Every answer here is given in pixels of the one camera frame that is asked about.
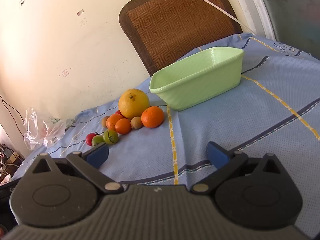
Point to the large yellow grapefruit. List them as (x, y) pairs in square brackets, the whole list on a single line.
[(133, 103)]

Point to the light green plastic basket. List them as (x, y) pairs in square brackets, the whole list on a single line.
[(200, 90)]

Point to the small wall sticker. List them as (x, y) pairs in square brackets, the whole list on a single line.
[(80, 12), (65, 73)]

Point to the green tomato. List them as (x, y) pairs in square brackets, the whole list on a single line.
[(110, 137), (97, 140)]

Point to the large orange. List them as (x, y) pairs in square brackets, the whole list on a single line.
[(152, 117)]

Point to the clear plastic bag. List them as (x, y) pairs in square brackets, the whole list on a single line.
[(40, 130)]

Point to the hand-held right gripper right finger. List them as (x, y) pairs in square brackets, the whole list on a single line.
[(217, 156)]

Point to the brown woven mat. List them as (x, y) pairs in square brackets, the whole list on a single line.
[(175, 30)]

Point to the white framed frosted window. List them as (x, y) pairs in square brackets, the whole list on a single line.
[(261, 7)]

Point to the brown kiwi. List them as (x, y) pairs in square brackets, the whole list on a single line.
[(136, 123)]

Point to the red tomato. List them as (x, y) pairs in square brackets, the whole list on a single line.
[(89, 139), (118, 112)]

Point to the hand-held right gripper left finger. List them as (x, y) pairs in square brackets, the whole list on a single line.
[(96, 156)]

